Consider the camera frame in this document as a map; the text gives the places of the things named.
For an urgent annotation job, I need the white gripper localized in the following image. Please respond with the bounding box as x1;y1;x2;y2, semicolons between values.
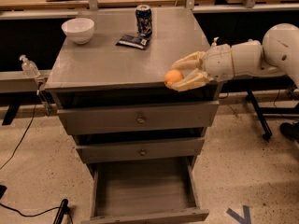
170;44;234;91

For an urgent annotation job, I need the orange fruit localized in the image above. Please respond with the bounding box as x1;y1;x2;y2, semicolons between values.
164;69;184;88

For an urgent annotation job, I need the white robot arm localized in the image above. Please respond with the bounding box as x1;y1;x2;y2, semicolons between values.
165;23;299;91

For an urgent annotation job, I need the grey middle drawer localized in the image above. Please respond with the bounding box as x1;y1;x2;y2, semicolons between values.
76;138;205;164

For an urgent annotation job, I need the grey drawer cabinet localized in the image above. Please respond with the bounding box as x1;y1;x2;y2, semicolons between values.
45;7;229;224

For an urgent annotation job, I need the grey top drawer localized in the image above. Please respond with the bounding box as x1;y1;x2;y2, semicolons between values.
58;101;219;134

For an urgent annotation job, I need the grey open bottom drawer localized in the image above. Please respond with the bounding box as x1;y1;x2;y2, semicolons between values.
81;157;209;224

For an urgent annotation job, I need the small white pump bottle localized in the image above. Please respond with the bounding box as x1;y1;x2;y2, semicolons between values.
211;37;219;47

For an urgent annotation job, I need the dark snack packet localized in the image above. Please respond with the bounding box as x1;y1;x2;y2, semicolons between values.
116;35;150;50

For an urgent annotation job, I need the blue soda can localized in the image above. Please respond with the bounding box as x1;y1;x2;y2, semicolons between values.
135;5;152;37

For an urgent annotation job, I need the black shoe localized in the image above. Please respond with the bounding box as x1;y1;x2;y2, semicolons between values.
279;122;299;143

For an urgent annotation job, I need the white bowl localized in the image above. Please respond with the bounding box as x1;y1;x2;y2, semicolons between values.
61;18;94;44

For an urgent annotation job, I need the clear sanitizer pump bottle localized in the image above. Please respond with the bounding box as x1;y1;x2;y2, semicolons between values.
20;55;40;78

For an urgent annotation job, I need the black stand on floor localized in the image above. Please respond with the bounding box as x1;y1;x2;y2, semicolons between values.
53;199;73;224

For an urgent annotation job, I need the black floor cable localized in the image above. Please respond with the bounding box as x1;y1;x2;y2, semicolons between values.
0;105;38;171

